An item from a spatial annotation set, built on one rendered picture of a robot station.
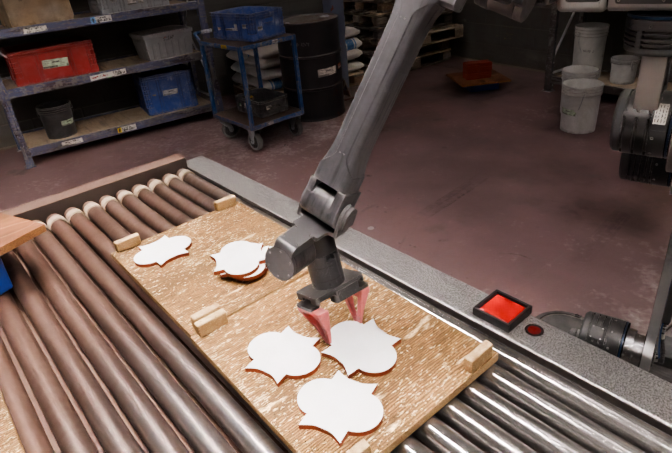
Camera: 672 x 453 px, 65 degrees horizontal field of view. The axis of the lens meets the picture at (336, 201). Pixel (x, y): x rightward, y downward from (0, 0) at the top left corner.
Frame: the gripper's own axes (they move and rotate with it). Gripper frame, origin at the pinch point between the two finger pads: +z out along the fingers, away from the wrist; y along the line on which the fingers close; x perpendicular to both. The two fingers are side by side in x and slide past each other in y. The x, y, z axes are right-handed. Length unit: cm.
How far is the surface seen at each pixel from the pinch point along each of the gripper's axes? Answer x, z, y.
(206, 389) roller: 8.2, 0.9, -23.1
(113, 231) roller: 73, -18, -16
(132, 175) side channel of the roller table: 97, -28, -1
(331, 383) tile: -7.3, 2.7, -8.8
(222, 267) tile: 29.6, -10.1, -6.5
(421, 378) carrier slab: -14.8, 6.0, 2.6
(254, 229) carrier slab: 43.5, -11.1, 8.9
